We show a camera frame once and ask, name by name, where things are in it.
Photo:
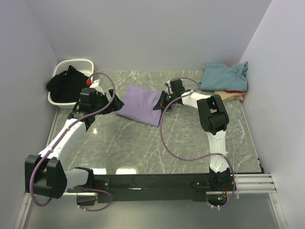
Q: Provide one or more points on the aluminium rail frame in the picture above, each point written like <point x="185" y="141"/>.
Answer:
<point x="248" y="183"/>

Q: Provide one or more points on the purple t shirt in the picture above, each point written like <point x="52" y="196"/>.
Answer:
<point x="139" y="104"/>

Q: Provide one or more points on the tan folded t shirt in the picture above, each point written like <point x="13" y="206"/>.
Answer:
<point x="227" y="96"/>

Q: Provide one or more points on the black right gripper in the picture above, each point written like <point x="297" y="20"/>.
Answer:
<point x="161" y="104"/>

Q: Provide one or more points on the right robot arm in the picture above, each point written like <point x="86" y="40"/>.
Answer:
<point x="213" y="117"/>

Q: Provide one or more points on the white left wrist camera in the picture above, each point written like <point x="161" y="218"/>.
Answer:
<point x="96" y="84"/>

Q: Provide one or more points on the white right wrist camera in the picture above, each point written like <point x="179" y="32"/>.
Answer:
<point x="168" y="89"/>

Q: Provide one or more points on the red folded t shirt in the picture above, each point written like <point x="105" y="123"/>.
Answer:
<point x="236" y="91"/>

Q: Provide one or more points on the teal folded t shirt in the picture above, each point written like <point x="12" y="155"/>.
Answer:
<point x="220" y="77"/>

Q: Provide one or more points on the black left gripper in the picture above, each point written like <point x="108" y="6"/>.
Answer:
<point x="116" y="105"/>

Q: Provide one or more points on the white laundry basket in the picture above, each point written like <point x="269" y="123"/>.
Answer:
<point x="82" y="65"/>

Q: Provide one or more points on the black t shirt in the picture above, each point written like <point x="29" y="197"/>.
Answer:
<point x="66" y="86"/>

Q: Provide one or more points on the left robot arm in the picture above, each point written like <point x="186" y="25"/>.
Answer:
<point x="44" y="173"/>

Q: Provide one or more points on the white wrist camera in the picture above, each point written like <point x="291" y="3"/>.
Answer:
<point x="96" y="84"/>
<point x="168" y="89"/>

